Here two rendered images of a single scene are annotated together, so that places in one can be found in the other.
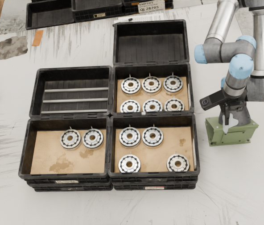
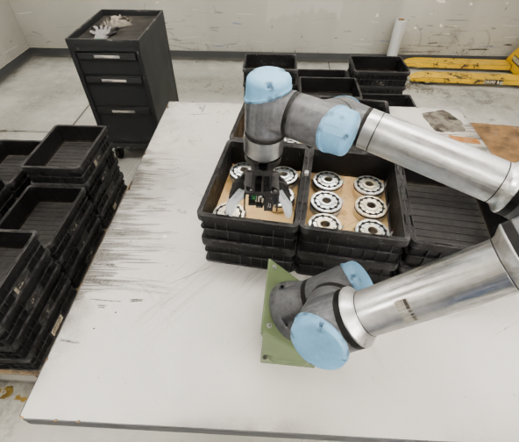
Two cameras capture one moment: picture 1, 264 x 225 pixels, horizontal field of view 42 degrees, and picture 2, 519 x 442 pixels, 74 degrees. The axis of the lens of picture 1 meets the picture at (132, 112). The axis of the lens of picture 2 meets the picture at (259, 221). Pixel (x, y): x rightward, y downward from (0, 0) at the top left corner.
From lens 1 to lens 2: 1.35 m
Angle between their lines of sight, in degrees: 52
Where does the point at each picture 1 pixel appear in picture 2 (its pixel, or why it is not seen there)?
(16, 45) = (446, 123)
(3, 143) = not seen: hidden behind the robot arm
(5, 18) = not seen: outside the picture
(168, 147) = (261, 215)
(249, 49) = (310, 106)
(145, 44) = (461, 218)
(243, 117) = (282, 303)
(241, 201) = (167, 316)
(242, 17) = not seen: outside the picture
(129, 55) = (434, 197)
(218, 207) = (170, 283)
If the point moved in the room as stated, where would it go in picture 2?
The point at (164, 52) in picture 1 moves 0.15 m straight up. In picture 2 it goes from (446, 239) to (468, 203)
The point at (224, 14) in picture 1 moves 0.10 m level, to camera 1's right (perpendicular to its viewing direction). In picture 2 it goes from (451, 142) to (474, 180)
